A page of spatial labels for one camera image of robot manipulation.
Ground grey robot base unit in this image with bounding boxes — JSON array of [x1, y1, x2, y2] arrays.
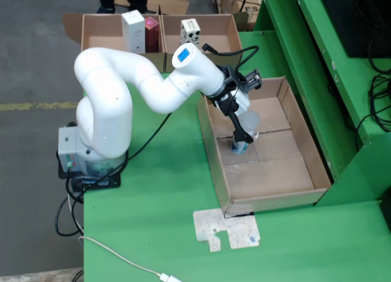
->
[[57, 122, 130, 176]]

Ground cow print carton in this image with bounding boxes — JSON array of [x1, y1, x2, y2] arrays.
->
[[180, 18, 202, 48]]

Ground translucent bottle with blue label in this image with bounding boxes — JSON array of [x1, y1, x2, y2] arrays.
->
[[230, 111, 261, 156]]

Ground black looped cable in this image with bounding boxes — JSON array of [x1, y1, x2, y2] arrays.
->
[[54, 196, 85, 237]]

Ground black monitor cable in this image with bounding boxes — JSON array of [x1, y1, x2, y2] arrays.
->
[[368, 34, 391, 75]]

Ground long black cable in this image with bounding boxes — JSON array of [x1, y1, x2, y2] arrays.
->
[[68, 112, 172, 203]]

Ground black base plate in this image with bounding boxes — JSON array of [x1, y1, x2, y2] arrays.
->
[[57, 150, 122, 191]]

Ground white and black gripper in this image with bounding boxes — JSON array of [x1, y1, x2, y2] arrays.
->
[[213, 87, 255, 144]]

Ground shallow cardboard tray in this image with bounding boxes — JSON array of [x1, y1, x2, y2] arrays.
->
[[197, 76, 333, 215]]

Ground tall white carton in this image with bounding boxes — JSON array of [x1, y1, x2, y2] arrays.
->
[[121, 10, 146, 54]]

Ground brown cardboard box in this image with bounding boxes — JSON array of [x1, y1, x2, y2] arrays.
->
[[62, 12, 167, 73], [161, 12, 250, 73]]

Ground dark red box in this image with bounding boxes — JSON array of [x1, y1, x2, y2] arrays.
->
[[145, 17, 160, 53]]

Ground black wrist cable with plug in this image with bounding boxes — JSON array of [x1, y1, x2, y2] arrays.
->
[[201, 42, 260, 78]]

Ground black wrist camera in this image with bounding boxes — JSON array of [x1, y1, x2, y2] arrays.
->
[[241, 68, 263, 92]]

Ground white usb cable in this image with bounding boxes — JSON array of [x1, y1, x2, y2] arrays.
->
[[78, 236, 184, 282]]

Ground thin white wire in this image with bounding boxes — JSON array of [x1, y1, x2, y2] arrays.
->
[[68, 193, 85, 231]]

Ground black cable bundle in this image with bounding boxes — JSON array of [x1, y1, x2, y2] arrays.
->
[[356, 73, 391, 142]]

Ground printed cardboard box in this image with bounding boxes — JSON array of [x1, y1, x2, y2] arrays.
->
[[213, 0, 266, 15]]

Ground white scribbled paper sticker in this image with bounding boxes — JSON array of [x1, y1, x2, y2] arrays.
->
[[192, 208, 261, 252]]

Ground black monitor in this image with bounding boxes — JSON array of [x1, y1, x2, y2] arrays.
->
[[317, 0, 391, 59]]

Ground flat cardboard sheets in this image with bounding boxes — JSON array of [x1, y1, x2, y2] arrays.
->
[[114, 0, 193, 15]]

